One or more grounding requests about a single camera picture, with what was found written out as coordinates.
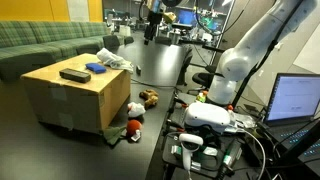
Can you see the open black laptop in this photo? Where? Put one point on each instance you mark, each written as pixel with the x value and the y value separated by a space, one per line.
pixel 293 110

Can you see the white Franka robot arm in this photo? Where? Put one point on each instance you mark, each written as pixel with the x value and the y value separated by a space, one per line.
pixel 240 60

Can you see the white VR headset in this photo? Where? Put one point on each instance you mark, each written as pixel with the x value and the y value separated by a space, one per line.
pixel 206 116

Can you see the white terry towel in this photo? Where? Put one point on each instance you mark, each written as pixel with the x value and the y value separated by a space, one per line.
pixel 113 60

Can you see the blue cloth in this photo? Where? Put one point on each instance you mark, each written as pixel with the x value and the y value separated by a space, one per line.
pixel 96 67

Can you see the green plaid sofa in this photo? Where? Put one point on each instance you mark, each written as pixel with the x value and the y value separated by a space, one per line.
pixel 36 43

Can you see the small black object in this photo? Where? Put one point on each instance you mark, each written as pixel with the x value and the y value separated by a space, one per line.
pixel 138 70

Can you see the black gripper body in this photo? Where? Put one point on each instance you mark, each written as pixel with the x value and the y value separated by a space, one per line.
pixel 154 20

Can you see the white VR controller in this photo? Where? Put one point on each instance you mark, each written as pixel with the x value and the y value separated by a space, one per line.
pixel 188 146

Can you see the large cardboard box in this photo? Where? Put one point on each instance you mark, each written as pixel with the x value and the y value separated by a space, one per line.
pixel 83 96

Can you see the green yellow bottle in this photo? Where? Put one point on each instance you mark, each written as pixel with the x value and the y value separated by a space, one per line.
pixel 201 97

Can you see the small black lounge chair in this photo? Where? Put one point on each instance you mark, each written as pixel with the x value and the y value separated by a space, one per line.
pixel 111 41
pixel 128 40

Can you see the white cloth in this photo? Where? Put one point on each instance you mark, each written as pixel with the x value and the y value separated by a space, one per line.
pixel 136 109

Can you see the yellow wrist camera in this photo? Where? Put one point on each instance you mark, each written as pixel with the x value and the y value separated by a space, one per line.
pixel 169 16

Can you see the black office chair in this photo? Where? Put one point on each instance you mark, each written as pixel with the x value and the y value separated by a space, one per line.
pixel 200 78

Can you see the brown plush dog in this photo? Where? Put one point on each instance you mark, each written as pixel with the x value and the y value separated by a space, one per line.
pixel 150 97

